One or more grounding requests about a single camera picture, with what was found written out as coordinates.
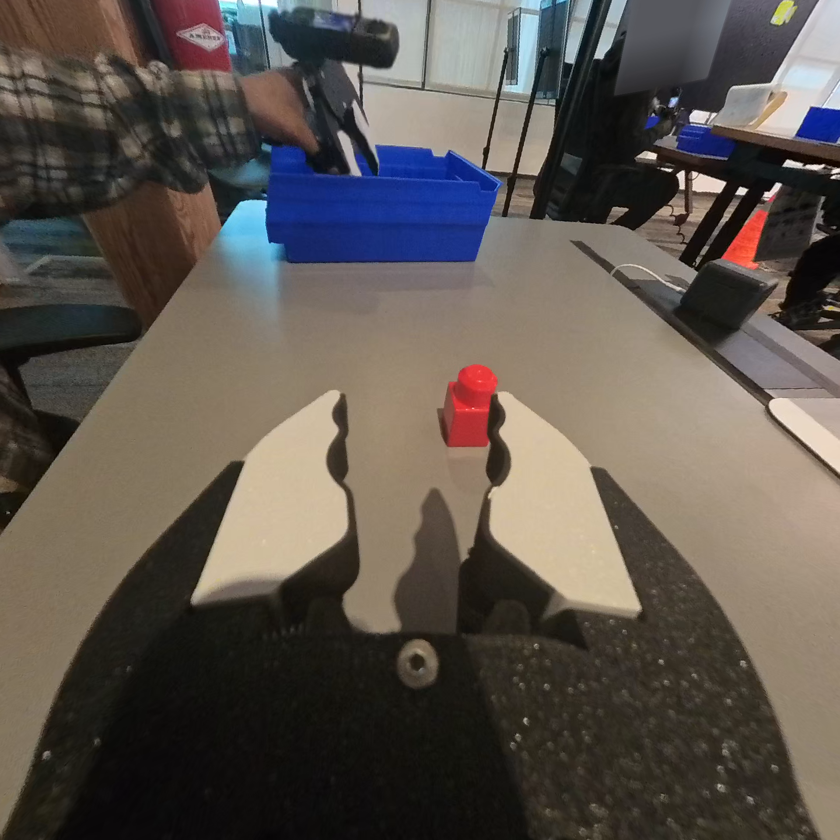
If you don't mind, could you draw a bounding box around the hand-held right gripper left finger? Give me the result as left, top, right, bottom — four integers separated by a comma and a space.
190, 390, 361, 609

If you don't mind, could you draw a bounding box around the white curved object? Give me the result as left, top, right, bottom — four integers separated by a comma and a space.
721, 84, 790, 130

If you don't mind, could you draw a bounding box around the black acoustic panel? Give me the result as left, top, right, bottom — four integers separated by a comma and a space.
682, 0, 821, 114

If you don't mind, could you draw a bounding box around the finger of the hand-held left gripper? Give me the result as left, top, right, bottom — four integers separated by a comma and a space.
336, 113, 382, 178

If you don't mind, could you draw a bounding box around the white cable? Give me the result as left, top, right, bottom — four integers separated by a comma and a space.
610, 263, 691, 294

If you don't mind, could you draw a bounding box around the red single-stud mega block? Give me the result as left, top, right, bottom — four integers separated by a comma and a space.
440, 365, 500, 449

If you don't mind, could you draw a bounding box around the red fire extinguisher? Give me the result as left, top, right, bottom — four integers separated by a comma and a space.
155, 0, 235, 72

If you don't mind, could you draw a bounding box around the orange traffic cone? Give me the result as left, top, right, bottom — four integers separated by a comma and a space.
721, 193, 788, 268

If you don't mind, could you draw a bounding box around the black office chair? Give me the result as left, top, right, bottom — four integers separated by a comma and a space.
0, 302, 143, 460

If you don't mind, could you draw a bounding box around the small blue bin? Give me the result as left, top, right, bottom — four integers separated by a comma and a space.
676, 125, 737, 160
796, 106, 840, 143

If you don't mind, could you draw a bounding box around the grey adapter box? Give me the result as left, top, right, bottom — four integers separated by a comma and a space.
679, 259, 780, 330

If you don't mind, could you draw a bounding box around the blue plastic bin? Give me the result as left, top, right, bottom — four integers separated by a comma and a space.
265, 144, 504, 265

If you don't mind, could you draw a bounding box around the black tripod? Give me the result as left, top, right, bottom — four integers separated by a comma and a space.
481, 46, 521, 173
501, 46, 553, 219

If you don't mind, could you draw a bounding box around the wooden pillar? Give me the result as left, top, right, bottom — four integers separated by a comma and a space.
0, 0, 225, 330

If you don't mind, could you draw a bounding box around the person's left hand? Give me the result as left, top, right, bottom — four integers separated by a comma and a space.
239, 66, 322, 157

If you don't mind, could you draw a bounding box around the wooden office desk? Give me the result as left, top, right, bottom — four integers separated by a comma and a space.
653, 123, 840, 265

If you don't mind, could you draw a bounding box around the person's left forearm plaid sleeve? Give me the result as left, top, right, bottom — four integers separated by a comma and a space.
0, 46, 263, 227

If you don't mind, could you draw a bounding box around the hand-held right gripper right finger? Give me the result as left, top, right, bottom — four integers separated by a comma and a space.
469, 392, 641, 619

